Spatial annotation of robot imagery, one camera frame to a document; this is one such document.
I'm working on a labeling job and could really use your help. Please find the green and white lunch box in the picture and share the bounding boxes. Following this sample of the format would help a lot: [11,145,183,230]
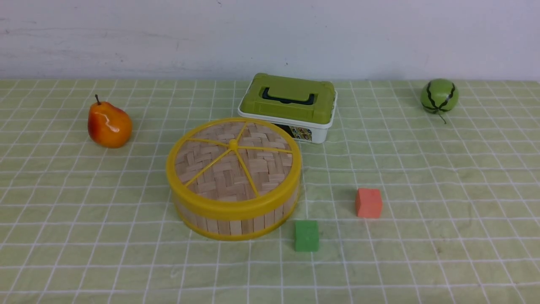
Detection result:
[237,73,338,144]

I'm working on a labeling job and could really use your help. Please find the orange foam cube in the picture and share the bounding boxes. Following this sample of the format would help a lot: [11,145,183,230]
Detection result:
[355,188,383,219]

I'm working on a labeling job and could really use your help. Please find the green checkered tablecloth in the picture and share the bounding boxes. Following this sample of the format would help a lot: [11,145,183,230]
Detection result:
[0,79,540,304]

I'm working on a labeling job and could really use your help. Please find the orange toy pear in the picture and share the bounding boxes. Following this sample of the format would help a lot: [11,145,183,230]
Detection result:
[87,94,132,149]

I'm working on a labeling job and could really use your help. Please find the green toy watermelon ball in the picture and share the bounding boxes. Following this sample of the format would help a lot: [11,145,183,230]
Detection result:
[420,78,460,124]

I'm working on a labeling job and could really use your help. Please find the green foam cube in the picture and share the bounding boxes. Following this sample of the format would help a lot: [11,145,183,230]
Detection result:
[294,220,319,252]

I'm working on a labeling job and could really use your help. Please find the yellow bamboo steamer basket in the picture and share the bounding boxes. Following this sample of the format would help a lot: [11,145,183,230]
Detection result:
[173,185,300,241]

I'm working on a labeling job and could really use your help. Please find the yellow woven steamer lid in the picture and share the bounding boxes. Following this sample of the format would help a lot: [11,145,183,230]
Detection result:
[166,117,302,221]

